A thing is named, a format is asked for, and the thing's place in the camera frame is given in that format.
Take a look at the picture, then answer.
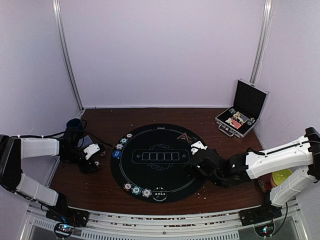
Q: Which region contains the yellow-green plastic bowl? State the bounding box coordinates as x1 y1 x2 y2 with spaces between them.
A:
270 168 293 188

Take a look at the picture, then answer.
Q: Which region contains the aluminium corner post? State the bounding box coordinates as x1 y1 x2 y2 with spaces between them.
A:
52 0 84 113
249 0 273 86

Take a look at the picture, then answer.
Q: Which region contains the green-white single poker chip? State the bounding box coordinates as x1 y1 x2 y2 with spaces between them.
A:
120 137 128 145

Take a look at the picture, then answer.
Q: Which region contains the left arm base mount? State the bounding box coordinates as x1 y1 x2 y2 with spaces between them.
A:
45 208 90 227

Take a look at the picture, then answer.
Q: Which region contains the aluminium left corner post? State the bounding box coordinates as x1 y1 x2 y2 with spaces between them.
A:
52 0 84 113

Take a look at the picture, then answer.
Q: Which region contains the red-white single poker chip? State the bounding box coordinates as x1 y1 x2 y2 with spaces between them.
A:
126 133 133 139

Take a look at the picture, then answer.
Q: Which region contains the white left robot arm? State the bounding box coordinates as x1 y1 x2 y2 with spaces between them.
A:
0 127 103 222

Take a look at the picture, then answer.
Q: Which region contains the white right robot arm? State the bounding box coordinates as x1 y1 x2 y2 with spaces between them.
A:
184 127 320 221

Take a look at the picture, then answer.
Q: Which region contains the red triangular button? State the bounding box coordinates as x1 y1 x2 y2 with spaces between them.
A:
176 133 190 143

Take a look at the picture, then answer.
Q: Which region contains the dark blue ceramic mug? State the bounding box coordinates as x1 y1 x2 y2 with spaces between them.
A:
66 118 87 131

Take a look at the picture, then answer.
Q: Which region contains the blue round blind button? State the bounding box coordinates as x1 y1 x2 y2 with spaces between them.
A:
112 150 122 159

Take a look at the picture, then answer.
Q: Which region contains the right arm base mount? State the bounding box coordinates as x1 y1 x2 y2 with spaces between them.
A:
239 206 282 226

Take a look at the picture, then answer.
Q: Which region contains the aluminium front rail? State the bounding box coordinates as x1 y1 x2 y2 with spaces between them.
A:
19 196 308 240

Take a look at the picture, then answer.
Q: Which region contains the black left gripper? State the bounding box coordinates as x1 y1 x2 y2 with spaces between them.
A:
60 147 99 174

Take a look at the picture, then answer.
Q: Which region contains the red patterned bowl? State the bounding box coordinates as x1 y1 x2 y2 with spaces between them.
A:
257 174 273 193

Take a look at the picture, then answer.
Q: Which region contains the red card deck in case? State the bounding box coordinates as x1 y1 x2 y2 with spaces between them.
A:
228 118 242 129

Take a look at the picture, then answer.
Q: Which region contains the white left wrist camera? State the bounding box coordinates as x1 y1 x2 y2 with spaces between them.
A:
83 143 100 160

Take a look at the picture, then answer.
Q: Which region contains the aluminium poker chip case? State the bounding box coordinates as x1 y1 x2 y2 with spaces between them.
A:
215 78 269 139

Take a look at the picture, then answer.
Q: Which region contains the aluminium right corner post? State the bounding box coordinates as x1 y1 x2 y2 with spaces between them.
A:
249 0 273 86

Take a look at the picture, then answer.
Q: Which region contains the blue-backed playing card deck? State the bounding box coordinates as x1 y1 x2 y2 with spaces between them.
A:
77 135 93 148

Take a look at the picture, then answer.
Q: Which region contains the black round poker mat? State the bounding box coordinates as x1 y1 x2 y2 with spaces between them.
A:
110 123 207 203

